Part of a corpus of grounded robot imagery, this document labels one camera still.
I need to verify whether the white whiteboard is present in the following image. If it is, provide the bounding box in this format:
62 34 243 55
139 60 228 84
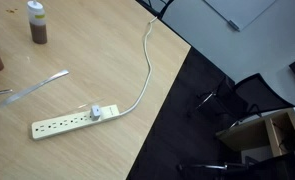
202 0 278 32

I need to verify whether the white charger plug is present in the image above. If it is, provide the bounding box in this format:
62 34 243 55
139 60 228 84
89 104 102 122

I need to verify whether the silver butter knife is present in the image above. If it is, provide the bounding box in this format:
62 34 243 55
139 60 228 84
0 68 70 109

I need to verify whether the wooden shelf cabinet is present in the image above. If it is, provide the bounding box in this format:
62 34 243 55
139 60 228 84
214 107 295 158

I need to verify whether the grey whiteboard eraser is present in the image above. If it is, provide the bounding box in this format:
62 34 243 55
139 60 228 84
227 19 241 32

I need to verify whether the cream power strip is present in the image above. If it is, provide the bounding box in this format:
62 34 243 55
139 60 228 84
30 103 121 141

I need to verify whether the white power strip cable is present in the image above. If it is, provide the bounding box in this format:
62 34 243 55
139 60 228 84
118 15 159 118

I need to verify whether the black office chair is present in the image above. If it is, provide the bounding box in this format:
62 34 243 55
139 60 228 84
135 0 175 20
186 72 295 130

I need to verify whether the brown sauce squeeze bottle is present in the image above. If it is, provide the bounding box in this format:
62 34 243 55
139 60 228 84
26 0 49 45

